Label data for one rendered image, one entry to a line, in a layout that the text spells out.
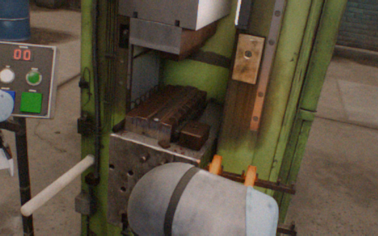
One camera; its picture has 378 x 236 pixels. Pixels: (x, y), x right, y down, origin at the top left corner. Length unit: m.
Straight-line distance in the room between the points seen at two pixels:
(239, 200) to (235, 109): 1.00
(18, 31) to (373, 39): 5.65
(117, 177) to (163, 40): 0.60
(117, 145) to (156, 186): 1.00
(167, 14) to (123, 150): 0.55
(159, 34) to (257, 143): 0.57
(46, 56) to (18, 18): 4.38
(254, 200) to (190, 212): 0.09
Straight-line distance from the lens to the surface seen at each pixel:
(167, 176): 0.58
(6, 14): 5.95
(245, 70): 1.45
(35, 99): 1.59
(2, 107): 1.03
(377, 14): 7.40
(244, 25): 1.40
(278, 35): 1.42
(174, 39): 1.38
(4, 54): 1.66
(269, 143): 1.56
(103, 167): 1.94
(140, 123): 1.55
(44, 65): 1.61
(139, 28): 1.43
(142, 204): 0.60
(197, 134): 1.47
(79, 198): 2.06
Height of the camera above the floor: 1.66
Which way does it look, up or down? 25 degrees down
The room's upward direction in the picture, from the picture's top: 8 degrees clockwise
